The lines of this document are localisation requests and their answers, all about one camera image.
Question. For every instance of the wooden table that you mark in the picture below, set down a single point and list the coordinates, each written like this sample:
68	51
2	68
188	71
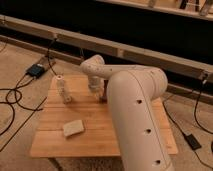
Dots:
96	140

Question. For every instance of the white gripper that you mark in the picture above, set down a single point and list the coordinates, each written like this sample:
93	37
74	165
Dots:
95	85

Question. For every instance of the beige sponge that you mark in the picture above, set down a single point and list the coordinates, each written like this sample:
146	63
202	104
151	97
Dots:
73	127

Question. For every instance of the dark maroon ceramic bowl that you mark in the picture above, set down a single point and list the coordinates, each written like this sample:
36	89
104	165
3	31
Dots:
104	96

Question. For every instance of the black power brick right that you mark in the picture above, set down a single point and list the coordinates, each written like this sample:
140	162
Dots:
192	141

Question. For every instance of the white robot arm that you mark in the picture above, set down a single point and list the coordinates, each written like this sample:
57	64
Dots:
130	91

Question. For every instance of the black power adapter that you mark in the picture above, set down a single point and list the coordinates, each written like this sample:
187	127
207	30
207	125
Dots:
35	71

